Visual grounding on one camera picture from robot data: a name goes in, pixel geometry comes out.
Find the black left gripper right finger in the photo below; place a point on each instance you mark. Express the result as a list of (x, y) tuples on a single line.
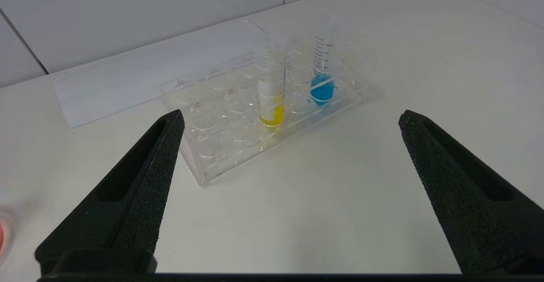
[(463, 197)]

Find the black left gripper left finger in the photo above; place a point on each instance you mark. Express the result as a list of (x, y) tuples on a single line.
[(140, 197)]

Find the clear acrylic test tube rack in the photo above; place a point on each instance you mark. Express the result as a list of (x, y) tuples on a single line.
[(221, 137)]

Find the clear glass beaker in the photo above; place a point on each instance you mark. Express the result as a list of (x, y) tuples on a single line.
[(4, 235)]

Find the test tube with yellow pigment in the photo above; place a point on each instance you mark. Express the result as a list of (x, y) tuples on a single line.
[(272, 112)]

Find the test tube with blue pigment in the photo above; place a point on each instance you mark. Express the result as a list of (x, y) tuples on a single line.
[(322, 91)]

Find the white paper sheet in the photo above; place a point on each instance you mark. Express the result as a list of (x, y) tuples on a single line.
[(127, 82)]

